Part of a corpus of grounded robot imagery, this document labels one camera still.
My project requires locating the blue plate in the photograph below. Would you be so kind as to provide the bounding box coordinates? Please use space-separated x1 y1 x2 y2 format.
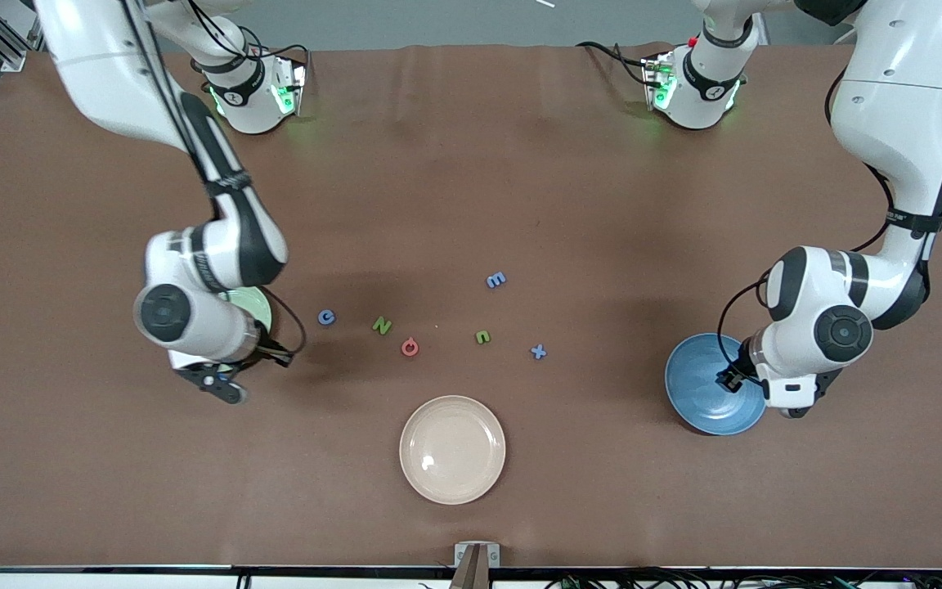
665 332 769 436

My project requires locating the light green plate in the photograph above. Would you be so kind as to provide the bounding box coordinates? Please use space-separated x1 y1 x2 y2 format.
218 286 274 373

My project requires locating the beige plate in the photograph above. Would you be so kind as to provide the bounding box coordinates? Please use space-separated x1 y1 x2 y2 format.
399 395 507 506

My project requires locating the brown table cover mat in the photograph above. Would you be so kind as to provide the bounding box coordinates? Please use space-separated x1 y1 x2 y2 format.
0 43 942 569

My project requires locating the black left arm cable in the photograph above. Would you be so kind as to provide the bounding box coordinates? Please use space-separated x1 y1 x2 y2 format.
716 70 897 377

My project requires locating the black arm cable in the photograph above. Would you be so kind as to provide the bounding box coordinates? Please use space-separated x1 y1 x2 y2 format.
115 0 307 367
716 70 897 377

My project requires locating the black cable bundle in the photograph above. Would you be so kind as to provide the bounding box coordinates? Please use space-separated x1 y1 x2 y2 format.
545 573 942 589

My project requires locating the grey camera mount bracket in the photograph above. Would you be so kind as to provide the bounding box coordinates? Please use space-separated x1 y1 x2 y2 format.
454 542 501 589

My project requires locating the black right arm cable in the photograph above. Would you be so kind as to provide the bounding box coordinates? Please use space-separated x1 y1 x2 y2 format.
115 0 307 367

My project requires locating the tan camera mount pole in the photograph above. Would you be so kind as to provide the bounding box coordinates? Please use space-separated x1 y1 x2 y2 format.
448 546 492 589

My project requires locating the black right base cable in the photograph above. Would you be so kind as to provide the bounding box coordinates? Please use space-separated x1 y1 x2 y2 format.
189 0 310 92

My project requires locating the black base cable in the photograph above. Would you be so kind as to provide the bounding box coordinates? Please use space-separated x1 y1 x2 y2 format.
189 0 310 92
576 39 656 87

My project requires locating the black left base cable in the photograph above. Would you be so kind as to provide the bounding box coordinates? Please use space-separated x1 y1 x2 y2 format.
576 39 656 87

